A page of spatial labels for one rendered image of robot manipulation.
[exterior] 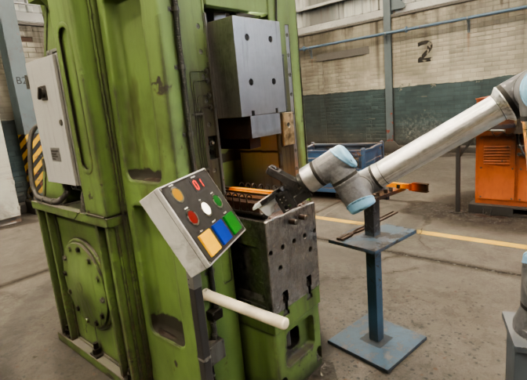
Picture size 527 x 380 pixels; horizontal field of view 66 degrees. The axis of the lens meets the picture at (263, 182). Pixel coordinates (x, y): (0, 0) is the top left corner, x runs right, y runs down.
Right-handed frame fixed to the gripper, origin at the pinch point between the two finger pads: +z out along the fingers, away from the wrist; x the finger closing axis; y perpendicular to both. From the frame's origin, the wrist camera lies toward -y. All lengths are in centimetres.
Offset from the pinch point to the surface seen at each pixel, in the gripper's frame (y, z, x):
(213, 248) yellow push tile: 2.9, 10.4, -21.0
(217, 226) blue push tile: -1.5, 10.4, -11.3
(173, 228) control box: -9.1, 14.2, -26.8
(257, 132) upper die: -23.7, -3.9, 38.8
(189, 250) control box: -1.1, 14.0, -26.8
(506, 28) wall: 24, -293, 741
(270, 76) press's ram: -41, -20, 50
